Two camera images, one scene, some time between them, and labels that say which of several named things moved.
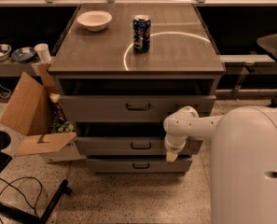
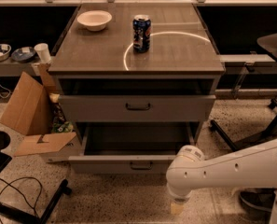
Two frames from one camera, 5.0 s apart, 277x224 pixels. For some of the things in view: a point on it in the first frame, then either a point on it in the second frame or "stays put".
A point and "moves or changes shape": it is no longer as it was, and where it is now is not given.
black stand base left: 50,206 stays put
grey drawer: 132,146 moves or changes shape
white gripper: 173,147 -> 178,199
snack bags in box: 60,124 stays put
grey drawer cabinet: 122,70 stays put
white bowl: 94,20 stays put
